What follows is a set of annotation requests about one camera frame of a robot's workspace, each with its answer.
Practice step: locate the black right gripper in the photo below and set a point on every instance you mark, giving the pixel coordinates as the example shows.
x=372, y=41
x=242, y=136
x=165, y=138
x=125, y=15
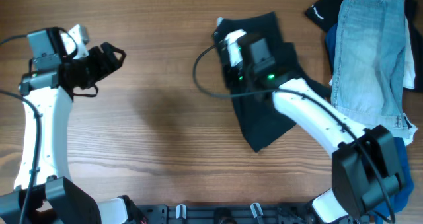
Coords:
x=229, y=71

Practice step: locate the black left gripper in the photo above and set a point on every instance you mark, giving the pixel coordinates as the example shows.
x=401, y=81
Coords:
x=98, y=55

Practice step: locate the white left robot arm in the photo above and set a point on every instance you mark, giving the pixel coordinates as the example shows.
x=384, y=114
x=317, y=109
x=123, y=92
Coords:
x=43, y=190

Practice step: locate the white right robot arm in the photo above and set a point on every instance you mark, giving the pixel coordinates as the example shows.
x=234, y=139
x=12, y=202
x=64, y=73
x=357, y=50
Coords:
x=366, y=169

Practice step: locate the light blue denim jeans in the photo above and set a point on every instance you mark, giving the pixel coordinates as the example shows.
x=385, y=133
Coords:
x=367, y=82

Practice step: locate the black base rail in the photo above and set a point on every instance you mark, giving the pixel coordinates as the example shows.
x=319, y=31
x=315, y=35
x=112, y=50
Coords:
x=285, y=213

